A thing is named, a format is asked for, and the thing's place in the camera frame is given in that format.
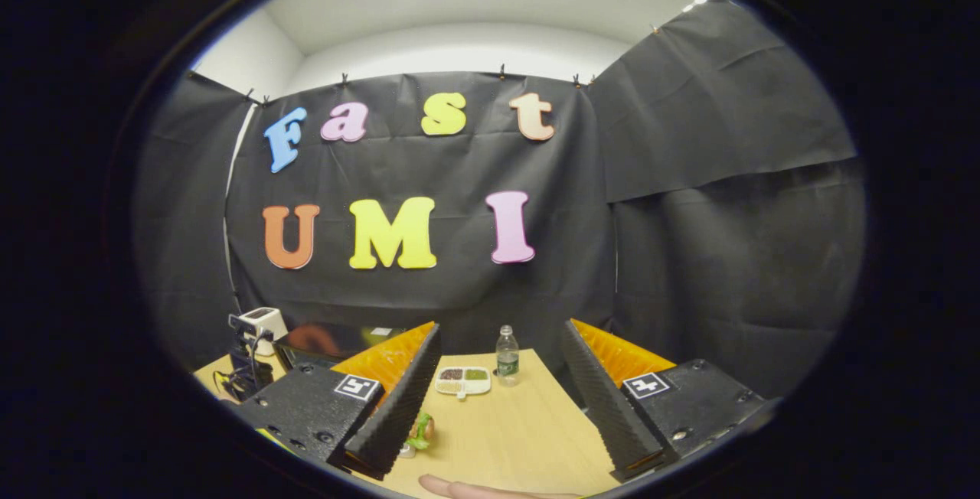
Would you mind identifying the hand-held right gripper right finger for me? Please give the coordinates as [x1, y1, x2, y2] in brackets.
[563, 318, 782, 481]

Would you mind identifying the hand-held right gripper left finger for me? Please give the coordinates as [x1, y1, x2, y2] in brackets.
[228, 321, 443, 482]

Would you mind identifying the sandwich with lettuce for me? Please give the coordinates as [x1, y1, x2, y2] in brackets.
[406, 411, 436, 451]

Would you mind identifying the black electric oven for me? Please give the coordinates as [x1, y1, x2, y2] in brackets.
[273, 321, 430, 371]

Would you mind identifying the white toaster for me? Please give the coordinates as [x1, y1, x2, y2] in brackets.
[239, 306, 289, 357]

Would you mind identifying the white divided dish with grains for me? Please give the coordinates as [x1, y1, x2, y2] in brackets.
[434, 366, 492, 400]

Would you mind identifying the clear water bottle green label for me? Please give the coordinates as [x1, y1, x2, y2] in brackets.
[495, 325, 520, 387]

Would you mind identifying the black backdrop cloth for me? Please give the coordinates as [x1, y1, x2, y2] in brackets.
[132, 0, 867, 400]

